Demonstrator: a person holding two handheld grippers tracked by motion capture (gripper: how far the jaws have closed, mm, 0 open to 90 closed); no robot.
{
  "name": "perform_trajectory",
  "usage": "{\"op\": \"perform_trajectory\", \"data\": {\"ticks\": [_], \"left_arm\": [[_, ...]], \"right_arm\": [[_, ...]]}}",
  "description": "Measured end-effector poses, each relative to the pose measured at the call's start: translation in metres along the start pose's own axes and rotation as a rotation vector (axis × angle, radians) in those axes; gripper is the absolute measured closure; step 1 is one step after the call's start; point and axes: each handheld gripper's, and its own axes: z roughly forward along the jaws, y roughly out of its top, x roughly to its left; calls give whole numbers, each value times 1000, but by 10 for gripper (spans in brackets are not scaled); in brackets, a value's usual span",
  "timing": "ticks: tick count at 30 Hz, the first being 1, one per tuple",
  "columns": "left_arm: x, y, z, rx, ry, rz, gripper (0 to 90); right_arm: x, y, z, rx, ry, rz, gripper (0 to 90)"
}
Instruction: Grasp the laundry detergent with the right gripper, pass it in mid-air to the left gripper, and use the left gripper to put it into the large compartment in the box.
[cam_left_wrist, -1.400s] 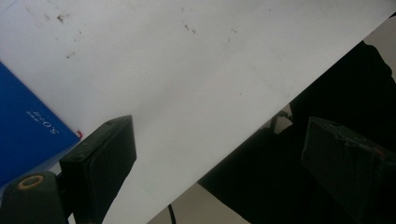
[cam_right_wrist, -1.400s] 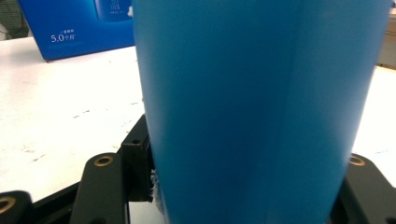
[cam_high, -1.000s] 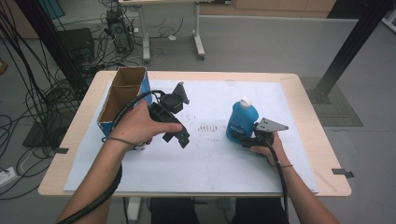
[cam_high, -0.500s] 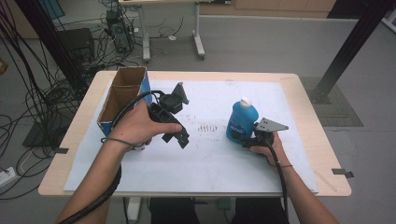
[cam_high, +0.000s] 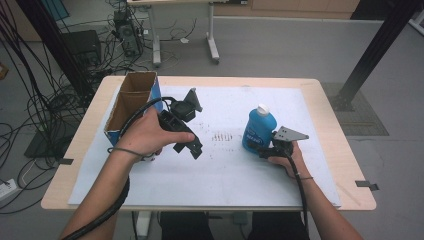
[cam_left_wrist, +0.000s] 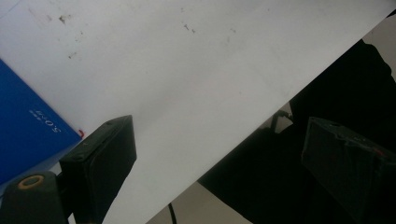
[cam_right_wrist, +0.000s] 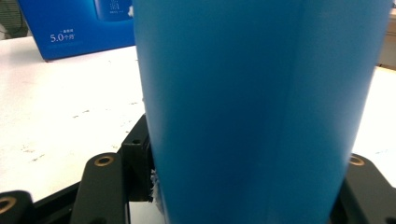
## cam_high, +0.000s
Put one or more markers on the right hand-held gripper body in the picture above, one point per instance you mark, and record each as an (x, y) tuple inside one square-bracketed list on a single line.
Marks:
[(288, 135)]

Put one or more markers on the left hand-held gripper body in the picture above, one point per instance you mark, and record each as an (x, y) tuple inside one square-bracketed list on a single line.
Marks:
[(181, 111)]

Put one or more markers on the blue bottle with white cap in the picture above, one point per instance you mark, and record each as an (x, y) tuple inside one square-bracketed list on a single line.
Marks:
[(255, 130)]

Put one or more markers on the person's right hand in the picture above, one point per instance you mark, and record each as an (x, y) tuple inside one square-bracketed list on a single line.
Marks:
[(295, 163)]

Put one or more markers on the person's left hand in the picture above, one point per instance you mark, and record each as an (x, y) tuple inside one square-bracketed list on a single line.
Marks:
[(146, 136)]

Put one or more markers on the white paper sheet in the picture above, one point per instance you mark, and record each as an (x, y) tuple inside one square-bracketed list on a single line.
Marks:
[(216, 180)]

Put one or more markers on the blue cardboard box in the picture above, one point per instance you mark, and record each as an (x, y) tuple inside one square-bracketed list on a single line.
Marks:
[(133, 86)]

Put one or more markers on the small white adapter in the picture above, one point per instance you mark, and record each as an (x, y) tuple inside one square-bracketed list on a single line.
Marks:
[(184, 40)]

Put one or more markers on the person's right leg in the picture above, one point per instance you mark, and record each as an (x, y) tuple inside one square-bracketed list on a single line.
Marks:
[(276, 226)]

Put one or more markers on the person's leg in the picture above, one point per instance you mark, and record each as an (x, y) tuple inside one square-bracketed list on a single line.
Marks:
[(276, 226), (185, 226)]

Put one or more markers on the person's left leg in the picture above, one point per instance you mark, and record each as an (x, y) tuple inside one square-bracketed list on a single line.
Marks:
[(185, 226)]

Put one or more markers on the dark grid floor mat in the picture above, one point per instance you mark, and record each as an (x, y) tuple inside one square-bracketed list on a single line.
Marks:
[(363, 123)]

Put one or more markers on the white table leg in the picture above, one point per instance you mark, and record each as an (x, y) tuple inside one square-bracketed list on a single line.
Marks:
[(143, 225)]

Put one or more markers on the black computer tower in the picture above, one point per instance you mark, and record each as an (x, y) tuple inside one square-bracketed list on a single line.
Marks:
[(128, 36)]

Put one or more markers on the black tape strip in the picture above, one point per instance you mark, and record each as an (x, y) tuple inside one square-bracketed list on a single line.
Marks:
[(366, 185), (65, 161)]

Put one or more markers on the black box device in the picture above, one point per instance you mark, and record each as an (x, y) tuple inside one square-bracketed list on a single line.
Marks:
[(81, 46)]

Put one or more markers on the white power strip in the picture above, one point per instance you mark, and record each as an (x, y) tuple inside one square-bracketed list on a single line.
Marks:
[(6, 190)]

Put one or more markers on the white desk frame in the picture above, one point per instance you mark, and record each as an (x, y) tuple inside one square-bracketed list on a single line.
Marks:
[(212, 40)]

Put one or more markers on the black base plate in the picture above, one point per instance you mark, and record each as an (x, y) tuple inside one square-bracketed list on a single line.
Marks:
[(43, 146)]

